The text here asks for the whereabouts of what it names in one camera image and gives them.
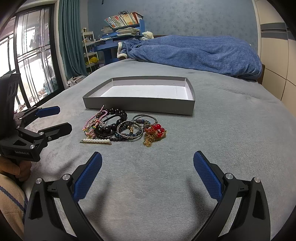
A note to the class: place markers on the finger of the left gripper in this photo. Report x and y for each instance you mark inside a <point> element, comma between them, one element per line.
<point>42,137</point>
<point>24,118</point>

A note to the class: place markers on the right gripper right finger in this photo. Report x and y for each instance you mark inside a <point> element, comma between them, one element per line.
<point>252,220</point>

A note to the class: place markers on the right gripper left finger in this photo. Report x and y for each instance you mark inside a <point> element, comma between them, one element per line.
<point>42,220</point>

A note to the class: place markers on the pearl hair clip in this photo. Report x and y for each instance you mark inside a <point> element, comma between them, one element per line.
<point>96,141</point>

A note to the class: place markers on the left forearm beige sleeve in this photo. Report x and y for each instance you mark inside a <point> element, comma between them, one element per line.
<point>13,205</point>

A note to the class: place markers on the person's left hand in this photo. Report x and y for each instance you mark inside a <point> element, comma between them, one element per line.
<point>20,171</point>

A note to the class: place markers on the white storage rack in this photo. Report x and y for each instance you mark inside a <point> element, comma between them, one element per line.
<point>90,55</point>

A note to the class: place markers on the blue desk shelf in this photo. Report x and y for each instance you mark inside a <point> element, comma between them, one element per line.
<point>111,41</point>

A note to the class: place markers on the teal curtain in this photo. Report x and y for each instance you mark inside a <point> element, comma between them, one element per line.
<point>70,43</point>

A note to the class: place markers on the stack of papers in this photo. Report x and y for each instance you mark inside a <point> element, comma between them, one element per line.
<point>130,31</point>

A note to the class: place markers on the grey cardboard tray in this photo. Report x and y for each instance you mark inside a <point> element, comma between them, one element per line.
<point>154,94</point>

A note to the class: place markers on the row of books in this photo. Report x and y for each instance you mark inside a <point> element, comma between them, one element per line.
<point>124,20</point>

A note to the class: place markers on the white plush toy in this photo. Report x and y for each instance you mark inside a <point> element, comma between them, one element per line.
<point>147,35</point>

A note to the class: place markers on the blue fleece blanket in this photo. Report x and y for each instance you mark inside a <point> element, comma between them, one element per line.
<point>224,55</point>

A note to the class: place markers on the beige wardrobe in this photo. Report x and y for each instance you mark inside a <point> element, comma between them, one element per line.
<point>276,48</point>

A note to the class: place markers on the window with black frame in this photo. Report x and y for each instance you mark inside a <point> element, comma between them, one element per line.
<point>28,48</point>

